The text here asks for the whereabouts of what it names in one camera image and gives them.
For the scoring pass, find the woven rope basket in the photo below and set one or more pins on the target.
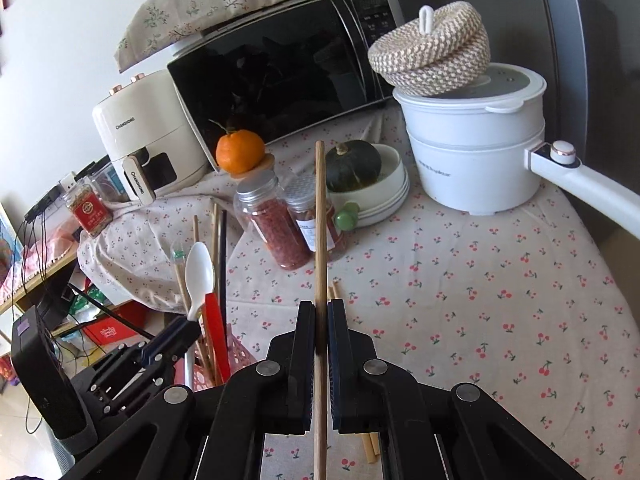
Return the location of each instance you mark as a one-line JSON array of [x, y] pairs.
[[442, 50]]

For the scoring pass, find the black microwave oven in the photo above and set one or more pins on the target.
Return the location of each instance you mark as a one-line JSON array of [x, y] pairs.
[[283, 70]]

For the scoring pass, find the disposable chopsticks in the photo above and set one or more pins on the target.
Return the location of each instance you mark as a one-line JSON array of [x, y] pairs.
[[178, 258]]

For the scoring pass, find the red plastic spoon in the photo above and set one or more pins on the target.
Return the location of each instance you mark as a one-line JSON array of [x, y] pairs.
[[215, 336]]

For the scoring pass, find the glass jar red goji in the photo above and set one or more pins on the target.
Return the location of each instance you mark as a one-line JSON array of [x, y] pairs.
[[258, 203]]

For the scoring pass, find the white stacked bowls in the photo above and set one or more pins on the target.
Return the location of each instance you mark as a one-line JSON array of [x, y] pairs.
[[379, 201]]

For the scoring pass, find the cherry print tablecloth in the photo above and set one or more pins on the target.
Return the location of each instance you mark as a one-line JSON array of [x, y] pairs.
[[521, 303]]

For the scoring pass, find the black chopstick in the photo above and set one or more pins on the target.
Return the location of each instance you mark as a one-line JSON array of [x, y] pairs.
[[222, 268]]

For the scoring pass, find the plastic jar dried fruit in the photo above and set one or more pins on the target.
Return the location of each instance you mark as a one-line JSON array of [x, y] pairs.
[[300, 197]]

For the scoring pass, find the cream air fryer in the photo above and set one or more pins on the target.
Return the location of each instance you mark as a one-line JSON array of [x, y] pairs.
[[148, 137]]

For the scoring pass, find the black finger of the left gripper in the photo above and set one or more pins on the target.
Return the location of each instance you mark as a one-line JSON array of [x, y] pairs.
[[174, 340]]

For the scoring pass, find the green jade ornament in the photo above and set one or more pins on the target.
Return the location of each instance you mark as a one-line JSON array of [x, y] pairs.
[[346, 219]]

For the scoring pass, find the dark green squash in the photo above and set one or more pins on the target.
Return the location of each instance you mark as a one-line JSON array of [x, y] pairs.
[[352, 165]]

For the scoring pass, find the pink perforated utensil basket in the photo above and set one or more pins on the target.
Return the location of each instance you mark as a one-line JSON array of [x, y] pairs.
[[239, 357]]

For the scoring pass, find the orange tangerine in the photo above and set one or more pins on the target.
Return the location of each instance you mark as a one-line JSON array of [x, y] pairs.
[[238, 150]]

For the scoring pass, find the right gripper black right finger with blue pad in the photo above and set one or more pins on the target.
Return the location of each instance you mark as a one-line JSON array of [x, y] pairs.
[[426, 432]]

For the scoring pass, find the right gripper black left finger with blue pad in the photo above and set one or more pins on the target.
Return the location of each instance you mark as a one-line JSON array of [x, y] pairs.
[[218, 433]]

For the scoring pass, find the white electric cooking pot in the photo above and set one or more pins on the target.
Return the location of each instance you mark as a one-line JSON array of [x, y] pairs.
[[481, 149]]

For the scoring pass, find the white plastic spoon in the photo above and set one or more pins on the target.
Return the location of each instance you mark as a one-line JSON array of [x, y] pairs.
[[199, 275]]

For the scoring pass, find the red label spice jar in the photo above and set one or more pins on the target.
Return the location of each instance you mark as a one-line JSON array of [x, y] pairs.
[[86, 206]]

